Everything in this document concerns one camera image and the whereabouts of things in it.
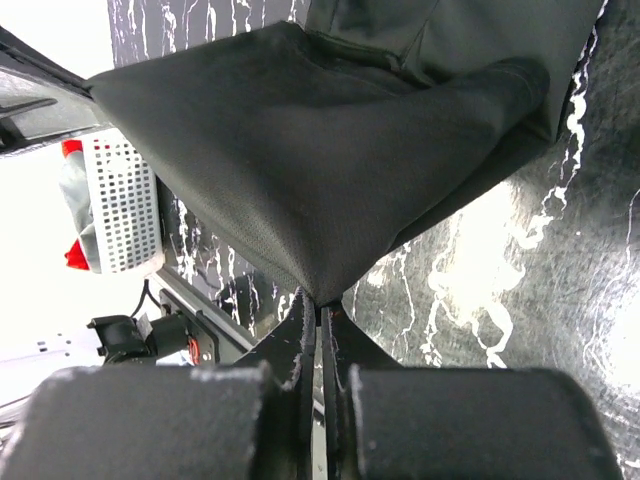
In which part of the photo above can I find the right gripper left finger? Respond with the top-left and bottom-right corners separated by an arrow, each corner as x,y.
1,291 -> 316,479

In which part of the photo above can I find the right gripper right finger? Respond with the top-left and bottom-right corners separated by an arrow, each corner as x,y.
320,303 -> 622,479

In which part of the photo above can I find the black t-shirt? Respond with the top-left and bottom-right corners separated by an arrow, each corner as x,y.
87,1 -> 601,305

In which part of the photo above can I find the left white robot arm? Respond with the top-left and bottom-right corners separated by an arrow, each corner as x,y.
87,313 -> 189,365

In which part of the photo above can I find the red t-shirt in basket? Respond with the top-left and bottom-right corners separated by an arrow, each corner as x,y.
59,139 -> 93,271

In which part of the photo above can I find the white plastic basket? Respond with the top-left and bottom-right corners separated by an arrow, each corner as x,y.
79,128 -> 165,278

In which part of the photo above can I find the grey t-shirt in basket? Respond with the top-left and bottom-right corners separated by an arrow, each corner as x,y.
59,150 -> 101,274

